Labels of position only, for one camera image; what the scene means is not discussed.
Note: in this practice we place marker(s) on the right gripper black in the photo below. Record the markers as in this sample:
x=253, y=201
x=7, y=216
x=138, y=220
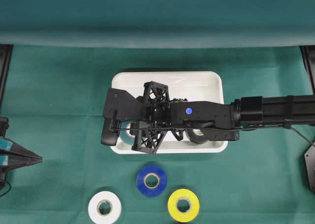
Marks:
x=218, y=122

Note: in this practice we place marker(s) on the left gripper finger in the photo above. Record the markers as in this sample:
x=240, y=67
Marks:
x=8, y=165
x=9, y=147

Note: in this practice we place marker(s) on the green tape roll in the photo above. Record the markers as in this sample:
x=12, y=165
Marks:
x=125, y=135

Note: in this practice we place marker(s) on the black tape roll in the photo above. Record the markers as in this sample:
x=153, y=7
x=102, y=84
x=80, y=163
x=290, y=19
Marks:
x=196, y=136

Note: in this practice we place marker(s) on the yellow tape roll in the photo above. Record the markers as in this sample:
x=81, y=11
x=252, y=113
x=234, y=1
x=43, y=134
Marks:
x=183, y=205

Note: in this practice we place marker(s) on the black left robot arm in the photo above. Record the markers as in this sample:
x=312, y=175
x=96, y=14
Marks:
x=12, y=156

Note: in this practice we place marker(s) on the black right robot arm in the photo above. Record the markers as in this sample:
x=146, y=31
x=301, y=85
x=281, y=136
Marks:
x=275, y=112

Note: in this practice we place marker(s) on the blue tape roll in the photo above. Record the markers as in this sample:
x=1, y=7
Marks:
x=151, y=180

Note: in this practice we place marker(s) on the white tape roll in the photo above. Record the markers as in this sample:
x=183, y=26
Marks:
x=104, y=208

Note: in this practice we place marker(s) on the white plastic tray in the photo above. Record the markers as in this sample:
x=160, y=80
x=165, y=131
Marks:
x=192, y=85

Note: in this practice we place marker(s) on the green table cloth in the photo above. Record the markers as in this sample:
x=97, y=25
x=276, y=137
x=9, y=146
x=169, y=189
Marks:
x=65, y=54

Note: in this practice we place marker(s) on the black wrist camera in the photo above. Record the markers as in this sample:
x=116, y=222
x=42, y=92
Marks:
x=120, y=106

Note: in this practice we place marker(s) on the black aluminium frame rail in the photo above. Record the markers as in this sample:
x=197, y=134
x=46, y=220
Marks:
x=5, y=57

